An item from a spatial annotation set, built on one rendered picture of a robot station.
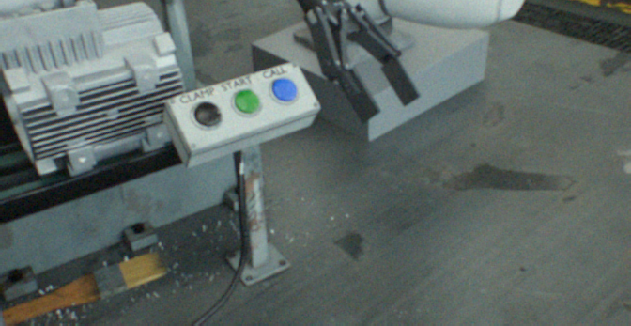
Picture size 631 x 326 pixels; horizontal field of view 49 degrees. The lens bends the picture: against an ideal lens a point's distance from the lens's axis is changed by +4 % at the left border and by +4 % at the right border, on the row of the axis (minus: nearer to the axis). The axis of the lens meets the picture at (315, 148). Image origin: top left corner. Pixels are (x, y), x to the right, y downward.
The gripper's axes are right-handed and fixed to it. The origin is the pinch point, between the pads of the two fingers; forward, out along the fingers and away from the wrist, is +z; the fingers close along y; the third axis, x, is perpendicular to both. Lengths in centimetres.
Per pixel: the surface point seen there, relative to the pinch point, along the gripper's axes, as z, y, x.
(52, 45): -25.4, -29.5, 20.3
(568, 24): -12, 287, 32
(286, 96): -5.4, -19.5, 1.6
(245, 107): -6.3, -24.0, 4.3
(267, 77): -8.7, -19.3, 2.7
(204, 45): -39, 37, 51
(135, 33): -24.3, -19.5, 16.9
